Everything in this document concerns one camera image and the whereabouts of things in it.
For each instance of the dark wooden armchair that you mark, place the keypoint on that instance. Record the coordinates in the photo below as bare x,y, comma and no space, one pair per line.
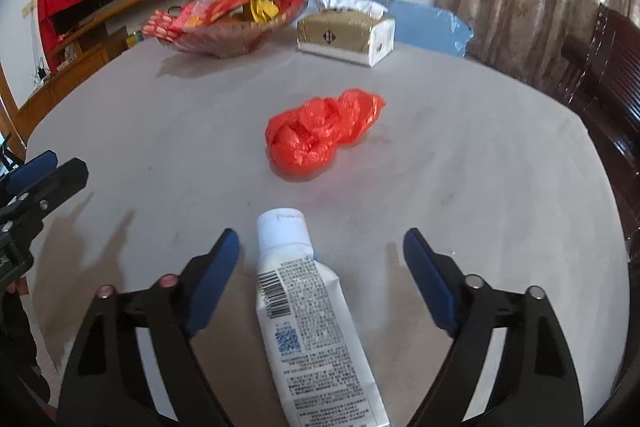
605,67

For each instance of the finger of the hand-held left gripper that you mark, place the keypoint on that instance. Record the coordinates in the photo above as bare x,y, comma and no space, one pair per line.
32,167
60,184

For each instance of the white squeeze tube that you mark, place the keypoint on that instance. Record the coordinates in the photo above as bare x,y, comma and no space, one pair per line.
305,317

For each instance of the blue plastic chair back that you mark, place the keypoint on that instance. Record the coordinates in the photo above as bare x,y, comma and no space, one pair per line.
430,27

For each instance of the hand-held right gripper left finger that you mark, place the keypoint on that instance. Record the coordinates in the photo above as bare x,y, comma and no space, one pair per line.
210,287

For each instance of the red plastic bag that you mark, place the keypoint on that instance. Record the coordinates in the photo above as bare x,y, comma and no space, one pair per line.
305,137

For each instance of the gold tissue box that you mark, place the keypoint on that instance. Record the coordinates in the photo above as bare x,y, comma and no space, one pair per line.
340,34

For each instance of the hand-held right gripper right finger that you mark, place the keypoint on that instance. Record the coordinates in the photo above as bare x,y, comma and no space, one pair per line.
432,287

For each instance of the glass plate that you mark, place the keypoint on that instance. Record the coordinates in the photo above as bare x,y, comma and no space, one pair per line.
350,4

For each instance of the glass snack bowl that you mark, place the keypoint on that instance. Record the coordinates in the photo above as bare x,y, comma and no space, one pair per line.
225,42

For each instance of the wooden television cabinet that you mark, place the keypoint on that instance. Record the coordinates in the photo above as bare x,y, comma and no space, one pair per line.
60,92

